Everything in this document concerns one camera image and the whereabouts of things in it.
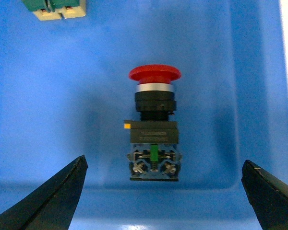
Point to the green terminal block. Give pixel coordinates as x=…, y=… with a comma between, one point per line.
x=49, y=10

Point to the blue plastic tray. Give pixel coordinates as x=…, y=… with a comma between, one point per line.
x=65, y=92

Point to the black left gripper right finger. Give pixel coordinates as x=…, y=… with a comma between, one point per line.
x=267, y=195

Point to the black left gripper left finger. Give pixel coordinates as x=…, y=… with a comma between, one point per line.
x=52, y=205

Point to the red emergency stop button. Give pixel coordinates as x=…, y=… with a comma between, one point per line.
x=154, y=138

